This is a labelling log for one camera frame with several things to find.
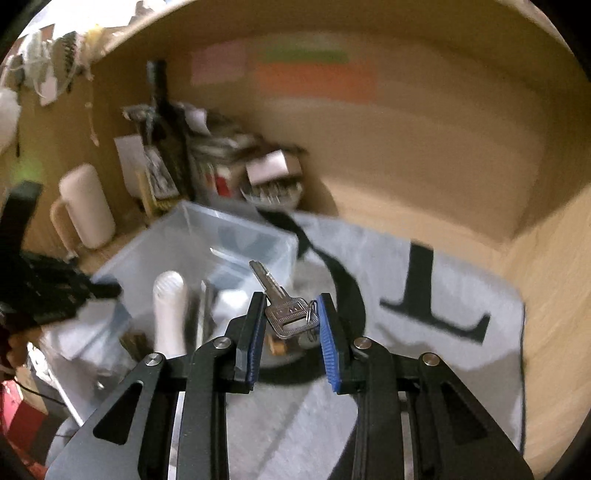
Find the orange sticky note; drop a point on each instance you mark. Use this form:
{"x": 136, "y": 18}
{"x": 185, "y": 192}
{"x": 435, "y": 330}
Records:
{"x": 314, "y": 81}

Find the handwritten paper note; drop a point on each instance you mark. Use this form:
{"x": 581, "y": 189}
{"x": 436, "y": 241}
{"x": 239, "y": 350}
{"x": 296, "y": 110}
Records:
{"x": 129, "y": 157}

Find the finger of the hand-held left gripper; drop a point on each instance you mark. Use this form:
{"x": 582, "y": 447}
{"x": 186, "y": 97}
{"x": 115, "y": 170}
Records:
{"x": 106, "y": 290}

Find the white fluffy object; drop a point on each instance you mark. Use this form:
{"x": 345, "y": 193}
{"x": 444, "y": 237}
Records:
{"x": 8, "y": 120}

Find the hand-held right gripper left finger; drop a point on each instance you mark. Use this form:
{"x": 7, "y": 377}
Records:
{"x": 251, "y": 350}

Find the white paper sheet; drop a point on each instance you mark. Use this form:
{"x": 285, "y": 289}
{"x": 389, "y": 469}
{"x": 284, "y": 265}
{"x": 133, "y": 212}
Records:
{"x": 196, "y": 121}

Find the clear plastic storage box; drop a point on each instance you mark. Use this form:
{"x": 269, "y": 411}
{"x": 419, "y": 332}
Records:
{"x": 221, "y": 230}

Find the stack of magazines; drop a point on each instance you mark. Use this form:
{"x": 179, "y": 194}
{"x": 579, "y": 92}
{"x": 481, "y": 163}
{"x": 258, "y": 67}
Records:
{"x": 221, "y": 147}

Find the dark bottle with elephant label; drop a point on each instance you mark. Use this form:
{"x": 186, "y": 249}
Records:
{"x": 173, "y": 138}

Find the grey mat with black letters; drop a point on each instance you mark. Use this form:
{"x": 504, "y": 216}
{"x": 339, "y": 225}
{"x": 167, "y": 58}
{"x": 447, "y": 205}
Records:
{"x": 438, "y": 286}

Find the small red box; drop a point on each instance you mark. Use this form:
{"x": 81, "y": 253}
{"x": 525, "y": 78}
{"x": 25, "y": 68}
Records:
{"x": 222, "y": 184}

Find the white rounded plastic device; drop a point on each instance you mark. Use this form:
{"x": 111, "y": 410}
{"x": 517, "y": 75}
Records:
{"x": 171, "y": 304}

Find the person's left hand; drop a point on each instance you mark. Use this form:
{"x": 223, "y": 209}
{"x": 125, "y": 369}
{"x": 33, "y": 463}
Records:
{"x": 14, "y": 348}

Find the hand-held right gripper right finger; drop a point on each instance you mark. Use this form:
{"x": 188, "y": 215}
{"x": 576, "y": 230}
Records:
{"x": 328, "y": 341}

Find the white hanging clutter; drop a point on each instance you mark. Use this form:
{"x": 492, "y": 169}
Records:
{"x": 51, "y": 64}

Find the silver key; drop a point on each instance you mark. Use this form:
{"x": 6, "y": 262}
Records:
{"x": 286, "y": 316}

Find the pink sticky note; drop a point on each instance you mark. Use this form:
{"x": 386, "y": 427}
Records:
{"x": 219, "y": 62}

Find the pale paper card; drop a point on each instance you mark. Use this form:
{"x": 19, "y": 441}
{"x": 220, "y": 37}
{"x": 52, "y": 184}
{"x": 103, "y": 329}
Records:
{"x": 270, "y": 166}

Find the green sticky note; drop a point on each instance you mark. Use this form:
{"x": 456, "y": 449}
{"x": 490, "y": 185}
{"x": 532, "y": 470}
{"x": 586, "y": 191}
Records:
{"x": 302, "y": 54}

